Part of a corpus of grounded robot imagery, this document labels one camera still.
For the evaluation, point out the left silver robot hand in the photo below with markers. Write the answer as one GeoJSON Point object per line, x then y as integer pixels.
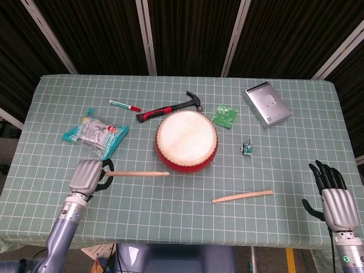
{"type": "Point", "coordinates": [85, 177]}

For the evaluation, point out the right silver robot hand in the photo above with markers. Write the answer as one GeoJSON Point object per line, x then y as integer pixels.
{"type": "Point", "coordinates": [338, 204]}

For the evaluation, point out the wooden drumstick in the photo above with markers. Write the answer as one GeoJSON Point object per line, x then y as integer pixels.
{"type": "Point", "coordinates": [136, 173]}
{"type": "Point", "coordinates": [241, 196]}

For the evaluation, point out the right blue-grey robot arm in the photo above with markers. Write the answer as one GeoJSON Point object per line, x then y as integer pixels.
{"type": "Point", "coordinates": [349, 250]}

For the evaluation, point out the red and white drum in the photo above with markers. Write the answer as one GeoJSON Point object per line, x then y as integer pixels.
{"type": "Point", "coordinates": [186, 136]}

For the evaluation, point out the teal and silver snack bag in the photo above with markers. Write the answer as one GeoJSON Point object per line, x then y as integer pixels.
{"type": "Point", "coordinates": [96, 133]}

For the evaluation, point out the white printed paper sheet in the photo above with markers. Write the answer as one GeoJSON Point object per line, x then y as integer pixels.
{"type": "Point", "coordinates": [96, 251]}

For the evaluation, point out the green and red marker pen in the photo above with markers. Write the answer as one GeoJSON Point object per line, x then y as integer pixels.
{"type": "Point", "coordinates": [125, 105]}

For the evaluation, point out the colourful printed box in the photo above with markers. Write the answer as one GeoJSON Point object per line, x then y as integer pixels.
{"type": "Point", "coordinates": [99, 266]}

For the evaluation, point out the red and black claw hammer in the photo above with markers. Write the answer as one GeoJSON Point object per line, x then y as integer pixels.
{"type": "Point", "coordinates": [159, 111]}

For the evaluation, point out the green checked tablecloth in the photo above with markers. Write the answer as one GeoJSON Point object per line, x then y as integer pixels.
{"type": "Point", "coordinates": [182, 221]}

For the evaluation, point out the small green circuit module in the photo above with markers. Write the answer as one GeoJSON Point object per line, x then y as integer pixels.
{"type": "Point", "coordinates": [247, 149]}

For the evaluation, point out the dark ribbed partition panel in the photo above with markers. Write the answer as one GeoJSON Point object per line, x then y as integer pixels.
{"type": "Point", "coordinates": [99, 34]}
{"type": "Point", "coordinates": [193, 34]}
{"type": "Point", "coordinates": [352, 85]}
{"type": "Point", "coordinates": [17, 57]}
{"type": "Point", "coordinates": [284, 34]}

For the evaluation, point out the blue-grey robot torso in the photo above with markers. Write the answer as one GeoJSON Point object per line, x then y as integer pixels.
{"type": "Point", "coordinates": [176, 258]}

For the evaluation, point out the silver product box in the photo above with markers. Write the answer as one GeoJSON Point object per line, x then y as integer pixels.
{"type": "Point", "coordinates": [267, 105]}

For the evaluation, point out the green sachet packet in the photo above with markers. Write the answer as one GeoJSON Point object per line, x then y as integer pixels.
{"type": "Point", "coordinates": [224, 115]}

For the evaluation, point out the white partition frame post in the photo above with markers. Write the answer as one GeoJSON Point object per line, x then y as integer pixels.
{"type": "Point", "coordinates": [236, 37]}
{"type": "Point", "coordinates": [11, 118]}
{"type": "Point", "coordinates": [49, 37]}
{"type": "Point", "coordinates": [338, 49]}
{"type": "Point", "coordinates": [145, 37]}

